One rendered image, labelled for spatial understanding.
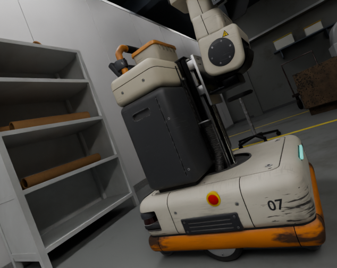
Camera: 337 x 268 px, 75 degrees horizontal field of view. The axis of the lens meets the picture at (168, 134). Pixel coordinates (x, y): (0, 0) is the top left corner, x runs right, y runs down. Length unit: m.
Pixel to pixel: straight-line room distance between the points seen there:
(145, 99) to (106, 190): 1.64
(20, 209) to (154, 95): 1.11
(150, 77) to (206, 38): 0.27
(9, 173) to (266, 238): 1.39
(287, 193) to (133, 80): 0.66
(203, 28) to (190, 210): 0.70
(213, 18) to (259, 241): 0.80
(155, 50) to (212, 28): 0.27
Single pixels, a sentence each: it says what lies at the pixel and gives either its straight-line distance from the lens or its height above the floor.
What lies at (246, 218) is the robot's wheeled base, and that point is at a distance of 0.80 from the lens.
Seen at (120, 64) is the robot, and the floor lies 0.89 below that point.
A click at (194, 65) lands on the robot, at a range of 0.98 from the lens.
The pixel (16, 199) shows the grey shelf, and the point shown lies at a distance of 1.62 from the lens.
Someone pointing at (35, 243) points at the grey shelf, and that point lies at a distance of 1.64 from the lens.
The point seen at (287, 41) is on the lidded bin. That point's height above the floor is 1.73.
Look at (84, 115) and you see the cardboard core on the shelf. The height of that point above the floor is 0.93.
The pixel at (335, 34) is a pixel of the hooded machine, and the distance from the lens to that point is 6.54.
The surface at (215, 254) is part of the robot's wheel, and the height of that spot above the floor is 0.03.
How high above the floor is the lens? 0.50
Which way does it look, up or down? level
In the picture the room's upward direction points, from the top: 21 degrees counter-clockwise
